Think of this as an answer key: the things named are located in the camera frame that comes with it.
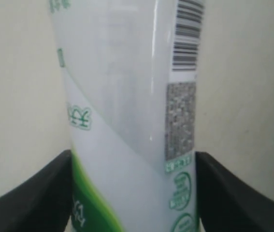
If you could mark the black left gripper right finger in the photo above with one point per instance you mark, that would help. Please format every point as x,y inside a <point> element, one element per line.
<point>226,203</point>

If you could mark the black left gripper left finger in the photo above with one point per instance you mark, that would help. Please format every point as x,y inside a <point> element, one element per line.
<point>42,203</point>

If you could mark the white green label bottle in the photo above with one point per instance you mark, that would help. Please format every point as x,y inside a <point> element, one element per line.
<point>130,70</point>

